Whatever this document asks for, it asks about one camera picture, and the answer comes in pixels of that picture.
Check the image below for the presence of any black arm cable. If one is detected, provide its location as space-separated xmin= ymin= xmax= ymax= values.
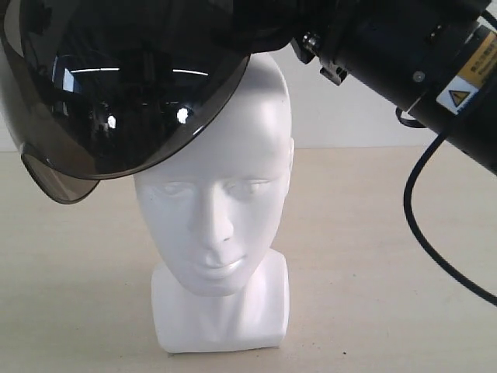
xmin=394 ymin=7 xmax=497 ymax=305

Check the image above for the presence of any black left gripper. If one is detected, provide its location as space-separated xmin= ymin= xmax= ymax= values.
xmin=232 ymin=0 xmax=350 ymax=85

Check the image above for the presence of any white mannequin head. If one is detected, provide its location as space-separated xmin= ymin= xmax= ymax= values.
xmin=134 ymin=54 xmax=295 ymax=354

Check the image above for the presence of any black helmet with tinted visor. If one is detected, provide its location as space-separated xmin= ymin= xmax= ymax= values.
xmin=0 ymin=0 xmax=294 ymax=204

